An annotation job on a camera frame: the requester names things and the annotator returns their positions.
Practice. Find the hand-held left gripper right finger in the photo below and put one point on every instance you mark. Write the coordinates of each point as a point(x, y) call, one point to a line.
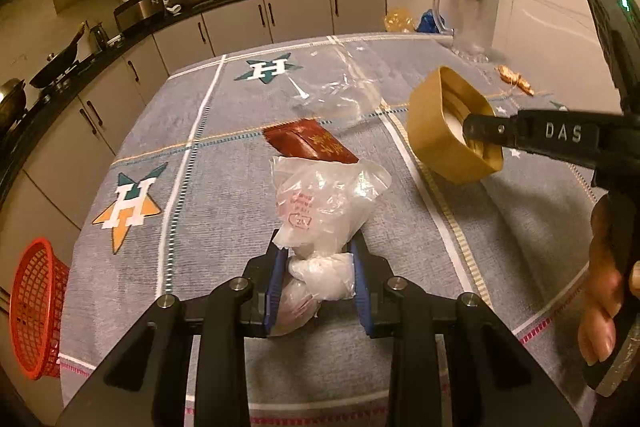
point(362, 302)

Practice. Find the clear glass pitcher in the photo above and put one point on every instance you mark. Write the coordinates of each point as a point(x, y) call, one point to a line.
point(475, 22)

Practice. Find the person's right hand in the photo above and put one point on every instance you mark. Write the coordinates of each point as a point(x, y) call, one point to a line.
point(602, 277)

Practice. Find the knotted white plastic bag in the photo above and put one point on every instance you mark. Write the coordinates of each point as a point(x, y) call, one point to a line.
point(325, 277)

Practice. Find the orange snack wrapper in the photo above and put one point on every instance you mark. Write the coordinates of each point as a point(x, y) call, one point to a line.
point(507, 74)

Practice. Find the printed white plastic bag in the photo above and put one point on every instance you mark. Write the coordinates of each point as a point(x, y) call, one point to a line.
point(320, 202)

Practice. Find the clear crumpled plastic bag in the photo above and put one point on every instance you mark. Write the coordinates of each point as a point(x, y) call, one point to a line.
point(340, 92)

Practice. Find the blue plastic bag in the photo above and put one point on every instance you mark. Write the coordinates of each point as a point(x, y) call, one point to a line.
point(427, 23)

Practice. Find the grey patterned tablecloth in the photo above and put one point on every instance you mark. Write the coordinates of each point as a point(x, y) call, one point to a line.
point(200, 227)

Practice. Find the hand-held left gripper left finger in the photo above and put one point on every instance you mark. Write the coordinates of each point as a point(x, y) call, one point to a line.
point(274, 292)

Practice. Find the dark wok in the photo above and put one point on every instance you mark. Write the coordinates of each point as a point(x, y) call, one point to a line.
point(11, 104)

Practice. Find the dark red foil packet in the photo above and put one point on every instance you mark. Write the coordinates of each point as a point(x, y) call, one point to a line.
point(310, 142)

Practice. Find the yellow square container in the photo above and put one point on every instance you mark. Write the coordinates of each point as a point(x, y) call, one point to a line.
point(435, 142)

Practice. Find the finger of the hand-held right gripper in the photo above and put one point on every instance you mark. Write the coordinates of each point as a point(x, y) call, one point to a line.
point(487, 129)

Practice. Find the yellow plastic bag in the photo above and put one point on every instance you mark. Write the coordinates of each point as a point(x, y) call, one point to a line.
point(400, 21)

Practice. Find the red plastic basket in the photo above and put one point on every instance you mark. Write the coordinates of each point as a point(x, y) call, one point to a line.
point(37, 307)

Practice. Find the silver rice cooker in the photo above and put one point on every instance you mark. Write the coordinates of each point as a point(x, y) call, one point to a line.
point(137, 9)

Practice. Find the orange peel piece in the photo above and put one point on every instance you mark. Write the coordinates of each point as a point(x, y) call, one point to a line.
point(526, 87)

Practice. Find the black frying pan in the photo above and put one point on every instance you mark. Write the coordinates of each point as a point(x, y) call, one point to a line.
point(55, 67)

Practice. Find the steel kettle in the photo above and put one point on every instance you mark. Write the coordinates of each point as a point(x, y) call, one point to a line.
point(98, 38)

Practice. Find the beige kitchen base cabinets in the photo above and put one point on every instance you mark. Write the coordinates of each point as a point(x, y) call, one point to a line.
point(300, 14)

